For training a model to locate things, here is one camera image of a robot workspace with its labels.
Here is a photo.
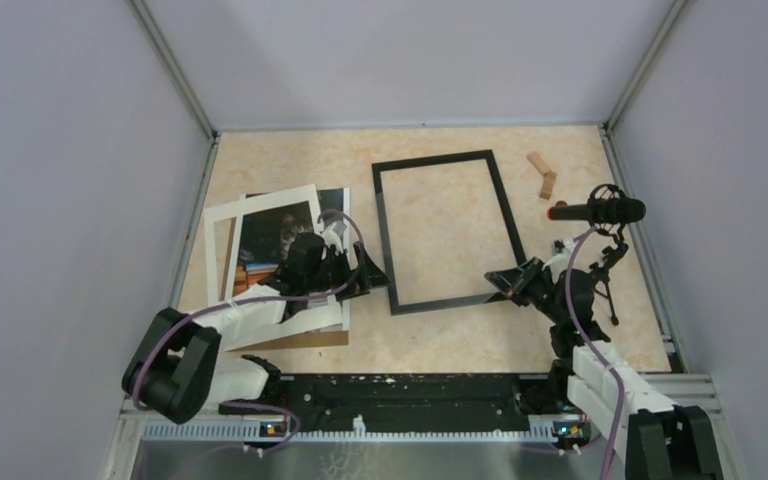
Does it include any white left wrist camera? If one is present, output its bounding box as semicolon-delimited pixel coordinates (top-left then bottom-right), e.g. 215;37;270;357
320;220;347;254

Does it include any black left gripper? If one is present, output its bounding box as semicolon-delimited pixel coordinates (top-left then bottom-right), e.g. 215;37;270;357
305;241;393;301

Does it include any black microphone on tripod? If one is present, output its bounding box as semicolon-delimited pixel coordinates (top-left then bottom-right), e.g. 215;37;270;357
547;184;647;326

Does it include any brown backing board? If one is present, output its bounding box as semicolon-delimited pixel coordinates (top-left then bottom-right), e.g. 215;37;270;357
221;215;350;353

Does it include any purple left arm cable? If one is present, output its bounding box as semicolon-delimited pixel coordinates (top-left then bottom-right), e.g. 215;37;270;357
130;209;367;458

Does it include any black picture frame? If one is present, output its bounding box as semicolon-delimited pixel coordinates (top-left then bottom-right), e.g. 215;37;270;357
371;150;526;316

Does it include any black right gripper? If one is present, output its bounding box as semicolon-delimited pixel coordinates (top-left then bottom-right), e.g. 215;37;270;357
484;256;566;324

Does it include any wooden block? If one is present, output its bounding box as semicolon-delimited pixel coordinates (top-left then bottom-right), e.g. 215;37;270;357
539;171;557;200
527;151;552;176

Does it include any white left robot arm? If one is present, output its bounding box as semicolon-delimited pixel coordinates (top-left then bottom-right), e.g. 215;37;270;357
121;232;390;424

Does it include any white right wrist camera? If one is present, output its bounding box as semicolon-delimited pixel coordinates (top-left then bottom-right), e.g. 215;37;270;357
546;237;577;276

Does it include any cat photo print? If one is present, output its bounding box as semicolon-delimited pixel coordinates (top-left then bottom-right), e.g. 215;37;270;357
220;201;350;300

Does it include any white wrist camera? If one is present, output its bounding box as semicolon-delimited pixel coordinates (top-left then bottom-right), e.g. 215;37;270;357
546;237;577;276
320;220;347;254

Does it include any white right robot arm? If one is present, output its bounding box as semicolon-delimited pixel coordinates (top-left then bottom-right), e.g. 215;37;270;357
484;258;724;479

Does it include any white mat board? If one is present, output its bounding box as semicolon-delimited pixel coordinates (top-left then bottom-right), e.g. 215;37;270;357
197;185;350;348

